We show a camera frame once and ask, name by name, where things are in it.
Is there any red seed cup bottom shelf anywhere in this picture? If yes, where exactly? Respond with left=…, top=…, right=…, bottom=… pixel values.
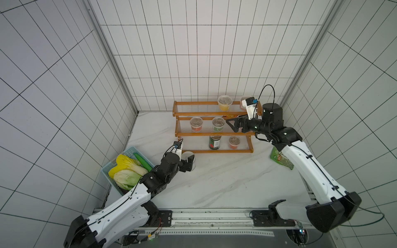
left=228, top=136, right=241, bottom=149

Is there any green snack packet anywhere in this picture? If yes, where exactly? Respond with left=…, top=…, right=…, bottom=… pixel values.
left=269, top=147, right=294, bottom=170

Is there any yellow green cabbage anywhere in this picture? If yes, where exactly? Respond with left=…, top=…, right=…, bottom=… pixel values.
left=108, top=155, right=148, bottom=179

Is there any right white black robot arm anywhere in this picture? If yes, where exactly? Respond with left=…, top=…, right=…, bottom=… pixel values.
left=226, top=97, right=362, bottom=233

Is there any pale green cabbage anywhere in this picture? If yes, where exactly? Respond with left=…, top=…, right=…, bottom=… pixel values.
left=113, top=169, right=142, bottom=191

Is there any red seed cup shelf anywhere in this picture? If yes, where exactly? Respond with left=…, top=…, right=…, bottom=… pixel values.
left=228, top=136, right=241, bottom=149
left=240, top=96, right=249, bottom=111

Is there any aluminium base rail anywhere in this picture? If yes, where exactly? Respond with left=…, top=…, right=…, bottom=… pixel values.
left=81, top=207, right=345, bottom=248

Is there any tall white-lid seed jar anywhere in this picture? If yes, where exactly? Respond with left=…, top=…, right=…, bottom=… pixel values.
left=182, top=151, right=196, bottom=171

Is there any red seed cup top shelf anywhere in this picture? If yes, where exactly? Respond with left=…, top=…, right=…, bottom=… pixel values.
left=240, top=96, right=249, bottom=111

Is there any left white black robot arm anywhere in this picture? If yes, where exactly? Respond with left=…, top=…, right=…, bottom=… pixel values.
left=63, top=153, right=194, bottom=248

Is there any wooden three-tier shelf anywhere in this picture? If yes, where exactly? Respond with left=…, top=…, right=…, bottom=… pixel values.
left=173, top=101, right=254, bottom=154

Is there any green seed cup middle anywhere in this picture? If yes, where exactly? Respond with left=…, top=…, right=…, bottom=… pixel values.
left=212, top=117, right=225, bottom=133

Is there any light blue plastic basket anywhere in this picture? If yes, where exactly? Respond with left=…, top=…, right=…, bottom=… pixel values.
left=102, top=146, right=155, bottom=195

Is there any green cucumber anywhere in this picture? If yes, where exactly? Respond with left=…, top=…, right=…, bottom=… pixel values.
left=134, top=153, right=153, bottom=172

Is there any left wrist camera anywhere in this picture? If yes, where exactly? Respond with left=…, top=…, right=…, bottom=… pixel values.
left=171, top=140, right=183, bottom=159

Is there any yellow seed cup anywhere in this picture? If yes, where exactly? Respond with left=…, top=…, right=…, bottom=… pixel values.
left=218, top=95, right=233, bottom=111

